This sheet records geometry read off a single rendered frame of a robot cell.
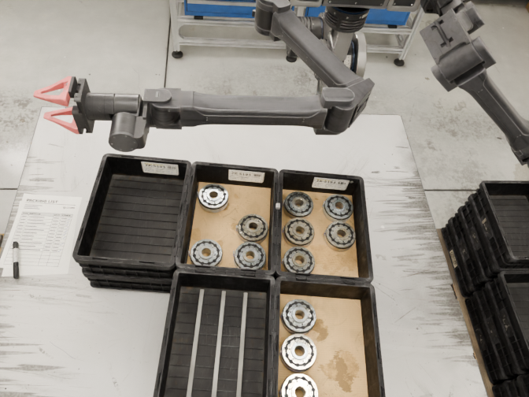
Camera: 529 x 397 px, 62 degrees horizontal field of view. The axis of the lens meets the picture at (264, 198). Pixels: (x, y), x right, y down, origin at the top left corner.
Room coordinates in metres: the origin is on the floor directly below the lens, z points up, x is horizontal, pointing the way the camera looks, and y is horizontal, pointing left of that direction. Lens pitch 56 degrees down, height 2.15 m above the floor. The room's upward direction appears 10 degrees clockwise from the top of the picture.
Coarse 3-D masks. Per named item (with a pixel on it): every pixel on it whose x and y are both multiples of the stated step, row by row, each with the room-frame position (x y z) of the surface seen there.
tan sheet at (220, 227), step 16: (240, 192) 0.89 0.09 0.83; (256, 192) 0.90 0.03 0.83; (240, 208) 0.82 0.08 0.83; (256, 208) 0.83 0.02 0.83; (208, 224) 0.74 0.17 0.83; (224, 224) 0.75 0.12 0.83; (192, 240) 0.67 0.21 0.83; (224, 240) 0.69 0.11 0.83; (240, 240) 0.70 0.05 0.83; (224, 256) 0.63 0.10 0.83
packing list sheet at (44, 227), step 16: (32, 208) 0.75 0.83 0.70; (48, 208) 0.76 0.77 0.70; (64, 208) 0.77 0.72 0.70; (16, 224) 0.67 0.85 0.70; (32, 224) 0.68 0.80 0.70; (48, 224) 0.69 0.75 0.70; (64, 224) 0.71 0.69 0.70; (16, 240) 0.61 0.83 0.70; (32, 240) 0.62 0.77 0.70; (48, 240) 0.63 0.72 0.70; (64, 240) 0.64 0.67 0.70; (32, 256) 0.57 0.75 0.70; (48, 256) 0.58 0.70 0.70; (64, 256) 0.59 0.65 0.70; (32, 272) 0.51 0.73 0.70; (48, 272) 0.52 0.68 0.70; (64, 272) 0.53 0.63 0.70
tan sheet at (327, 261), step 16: (288, 192) 0.92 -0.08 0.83; (304, 192) 0.94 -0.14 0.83; (320, 208) 0.88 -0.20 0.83; (320, 224) 0.81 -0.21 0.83; (352, 224) 0.83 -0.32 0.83; (320, 240) 0.75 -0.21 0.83; (320, 256) 0.69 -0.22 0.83; (336, 256) 0.70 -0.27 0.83; (352, 256) 0.71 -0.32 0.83; (320, 272) 0.63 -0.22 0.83; (336, 272) 0.64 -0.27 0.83; (352, 272) 0.65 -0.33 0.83
